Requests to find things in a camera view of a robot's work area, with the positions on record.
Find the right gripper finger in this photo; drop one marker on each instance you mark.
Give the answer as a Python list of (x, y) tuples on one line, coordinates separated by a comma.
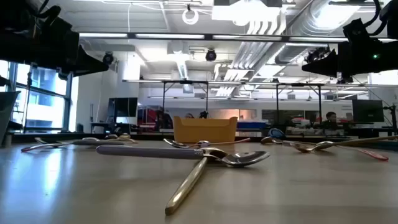
[(326, 67)]

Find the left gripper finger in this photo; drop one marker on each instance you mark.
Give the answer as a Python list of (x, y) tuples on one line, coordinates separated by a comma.
[(90, 67)]

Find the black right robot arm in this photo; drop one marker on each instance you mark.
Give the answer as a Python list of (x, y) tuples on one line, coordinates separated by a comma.
[(392, 15)]

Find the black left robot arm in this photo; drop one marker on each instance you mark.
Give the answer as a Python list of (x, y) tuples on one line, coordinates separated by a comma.
[(15, 12)]

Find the person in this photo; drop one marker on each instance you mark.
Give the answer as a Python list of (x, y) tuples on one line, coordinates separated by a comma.
[(331, 117)]

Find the black computer monitor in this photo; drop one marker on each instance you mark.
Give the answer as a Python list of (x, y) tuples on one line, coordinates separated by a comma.
[(122, 107), (368, 110)]

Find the large window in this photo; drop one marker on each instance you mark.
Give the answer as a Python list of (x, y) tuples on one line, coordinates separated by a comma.
[(46, 109)]

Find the blue storage box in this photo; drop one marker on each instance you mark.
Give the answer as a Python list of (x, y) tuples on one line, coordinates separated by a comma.
[(252, 125)]

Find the black overhead gantry bar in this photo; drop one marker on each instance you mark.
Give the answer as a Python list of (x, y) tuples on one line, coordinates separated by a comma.
[(208, 36)]

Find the yellow plastic bin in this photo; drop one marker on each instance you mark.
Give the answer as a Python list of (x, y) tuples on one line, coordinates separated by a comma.
[(205, 130)]

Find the black overhead camera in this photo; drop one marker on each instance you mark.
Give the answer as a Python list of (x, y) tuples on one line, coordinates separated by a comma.
[(211, 55), (108, 58)]

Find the black metal gantry frame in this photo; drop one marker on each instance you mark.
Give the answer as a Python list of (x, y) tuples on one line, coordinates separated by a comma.
[(186, 82), (298, 84)]

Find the silver ceiling air duct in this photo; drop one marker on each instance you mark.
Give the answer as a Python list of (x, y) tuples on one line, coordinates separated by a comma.
[(326, 15)]

